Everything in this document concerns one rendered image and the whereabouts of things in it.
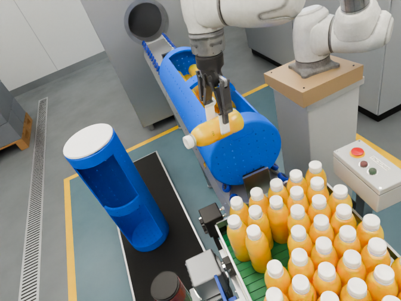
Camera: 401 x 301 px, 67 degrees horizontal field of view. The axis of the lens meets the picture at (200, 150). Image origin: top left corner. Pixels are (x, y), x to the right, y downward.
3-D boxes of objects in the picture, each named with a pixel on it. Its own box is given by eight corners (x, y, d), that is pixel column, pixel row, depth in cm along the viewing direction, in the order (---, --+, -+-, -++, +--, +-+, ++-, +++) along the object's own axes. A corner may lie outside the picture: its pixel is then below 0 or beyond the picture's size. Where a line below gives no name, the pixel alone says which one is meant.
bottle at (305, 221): (307, 260, 96) (304, 226, 84) (286, 249, 100) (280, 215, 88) (316, 242, 99) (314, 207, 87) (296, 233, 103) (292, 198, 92)
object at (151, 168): (162, 161, 297) (156, 150, 288) (230, 299, 182) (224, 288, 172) (112, 185, 290) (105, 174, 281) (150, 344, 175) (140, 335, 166)
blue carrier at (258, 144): (210, 83, 188) (199, 39, 170) (284, 168, 120) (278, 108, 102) (167, 100, 185) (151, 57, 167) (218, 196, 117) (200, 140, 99)
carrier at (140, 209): (125, 233, 222) (141, 260, 201) (58, 144, 167) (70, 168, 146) (158, 210, 230) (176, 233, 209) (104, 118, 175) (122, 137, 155)
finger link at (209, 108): (205, 106, 91) (204, 106, 92) (208, 126, 95) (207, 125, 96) (213, 103, 92) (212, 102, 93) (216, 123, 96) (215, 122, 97)
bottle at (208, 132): (236, 129, 100) (188, 151, 93) (230, 108, 98) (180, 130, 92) (249, 129, 94) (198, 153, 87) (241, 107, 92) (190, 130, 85)
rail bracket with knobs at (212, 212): (226, 216, 116) (220, 199, 110) (233, 230, 111) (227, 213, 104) (202, 227, 115) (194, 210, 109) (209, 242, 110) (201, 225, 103)
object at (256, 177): (270, 186, 118) (265, 163, 110) (273, 190, 116) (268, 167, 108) (246, 197, 117) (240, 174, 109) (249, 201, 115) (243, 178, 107)
